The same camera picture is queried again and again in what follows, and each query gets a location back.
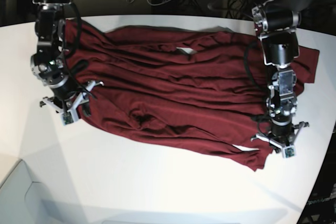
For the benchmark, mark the white bin at corner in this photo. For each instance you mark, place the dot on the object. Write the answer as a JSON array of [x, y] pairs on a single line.
[[24, 200]]

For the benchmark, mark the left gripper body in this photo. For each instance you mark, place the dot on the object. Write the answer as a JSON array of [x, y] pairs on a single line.
[[281, 138]]

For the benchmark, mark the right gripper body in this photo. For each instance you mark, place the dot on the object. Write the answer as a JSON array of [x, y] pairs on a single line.
[[67, 105]]

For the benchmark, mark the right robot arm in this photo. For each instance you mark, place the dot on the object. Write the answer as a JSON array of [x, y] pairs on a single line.
[[49, 63]]

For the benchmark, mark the dark red t-shirt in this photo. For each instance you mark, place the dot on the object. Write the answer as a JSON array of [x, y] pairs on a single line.
[[177, 88]]

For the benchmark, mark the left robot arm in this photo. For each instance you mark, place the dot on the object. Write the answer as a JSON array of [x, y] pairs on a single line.
[[276, 22]]

